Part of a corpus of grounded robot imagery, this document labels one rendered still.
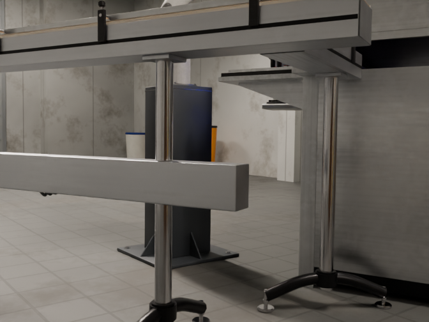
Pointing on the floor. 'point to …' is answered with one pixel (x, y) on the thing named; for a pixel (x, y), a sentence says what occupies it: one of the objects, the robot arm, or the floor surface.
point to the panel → (380, 174)
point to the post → (308, 176)
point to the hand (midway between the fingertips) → (276, 64)
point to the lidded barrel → (135, 145)
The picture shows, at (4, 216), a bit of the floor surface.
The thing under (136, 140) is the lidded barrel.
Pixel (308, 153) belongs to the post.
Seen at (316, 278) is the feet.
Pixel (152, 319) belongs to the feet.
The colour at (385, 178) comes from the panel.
